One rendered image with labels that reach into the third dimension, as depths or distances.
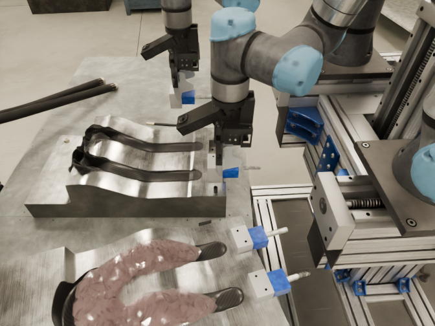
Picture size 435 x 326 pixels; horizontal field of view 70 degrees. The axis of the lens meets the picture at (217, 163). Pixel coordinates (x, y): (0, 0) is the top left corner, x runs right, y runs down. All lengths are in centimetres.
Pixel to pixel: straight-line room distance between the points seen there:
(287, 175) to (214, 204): 130
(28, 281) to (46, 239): 20
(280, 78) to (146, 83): 90
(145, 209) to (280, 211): 91
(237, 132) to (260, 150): 153
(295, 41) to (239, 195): 47
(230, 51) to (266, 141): 174
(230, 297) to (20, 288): 39
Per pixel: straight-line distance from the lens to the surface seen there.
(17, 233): 93
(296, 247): 149
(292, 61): 49
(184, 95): 97
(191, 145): 88
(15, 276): 72
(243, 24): 53
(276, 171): 204
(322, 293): 142
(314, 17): 59
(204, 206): 78
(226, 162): 70
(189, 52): 88
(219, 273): 68
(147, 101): 122
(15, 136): 270
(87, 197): 81
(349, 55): 98
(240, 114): 64
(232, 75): 56
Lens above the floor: 147
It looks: 46 degrees down
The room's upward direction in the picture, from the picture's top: straight up
